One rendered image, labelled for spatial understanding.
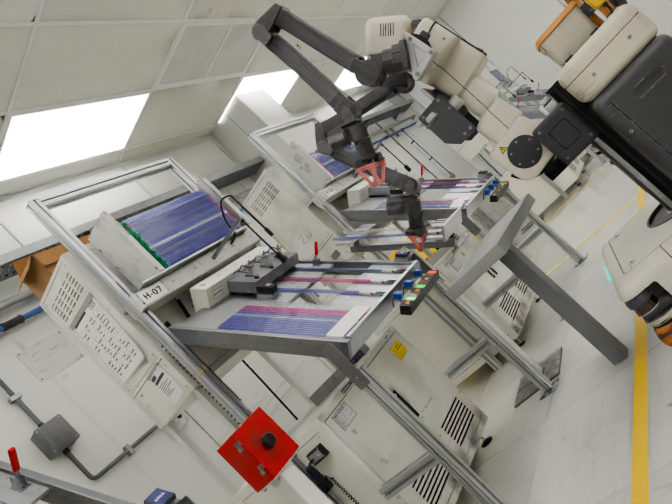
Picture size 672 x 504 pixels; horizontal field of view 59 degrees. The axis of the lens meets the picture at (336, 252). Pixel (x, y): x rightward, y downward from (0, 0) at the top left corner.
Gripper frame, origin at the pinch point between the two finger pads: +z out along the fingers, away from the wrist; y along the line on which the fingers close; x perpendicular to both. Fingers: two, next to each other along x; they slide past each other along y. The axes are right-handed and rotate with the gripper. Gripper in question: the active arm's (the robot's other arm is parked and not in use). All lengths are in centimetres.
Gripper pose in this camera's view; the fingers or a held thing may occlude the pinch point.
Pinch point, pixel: (420, 249)
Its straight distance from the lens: 228.2
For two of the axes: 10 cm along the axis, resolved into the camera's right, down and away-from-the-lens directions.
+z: 1.9, 9.3, 3.0
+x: 8.8, -0.3, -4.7
